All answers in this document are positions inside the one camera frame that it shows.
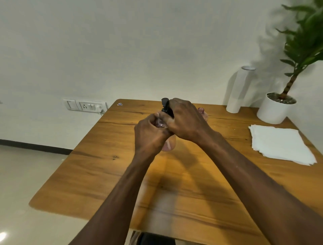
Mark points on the person's left hand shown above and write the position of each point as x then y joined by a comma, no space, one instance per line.
146,136

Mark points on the person's right hand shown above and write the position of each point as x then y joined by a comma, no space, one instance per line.
188,121

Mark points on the person's left fingers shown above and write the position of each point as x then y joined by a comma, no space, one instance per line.
155,120

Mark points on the person's right fingers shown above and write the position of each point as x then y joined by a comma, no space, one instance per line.
174,108

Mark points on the black spray nozzle head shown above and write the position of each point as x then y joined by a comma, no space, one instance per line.
165,104

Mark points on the clear pink spray bottle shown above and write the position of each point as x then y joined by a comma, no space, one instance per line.
169,145

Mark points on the person's left forearm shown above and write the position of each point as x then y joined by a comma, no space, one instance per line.
118,202

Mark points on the person's right forearm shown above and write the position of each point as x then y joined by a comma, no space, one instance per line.
257,191

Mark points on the small pink bottle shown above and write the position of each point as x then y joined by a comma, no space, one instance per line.
202,112

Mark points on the white paper roll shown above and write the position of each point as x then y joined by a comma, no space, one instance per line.
238,90

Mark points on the white plant pot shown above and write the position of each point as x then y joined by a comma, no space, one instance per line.
273,111

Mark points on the stack of white paper napkins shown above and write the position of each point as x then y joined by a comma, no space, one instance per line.
280,143

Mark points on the green leafy plant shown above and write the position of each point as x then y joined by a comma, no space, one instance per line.
304,43

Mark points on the white wall switch socket panel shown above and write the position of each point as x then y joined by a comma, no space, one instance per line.
84,106

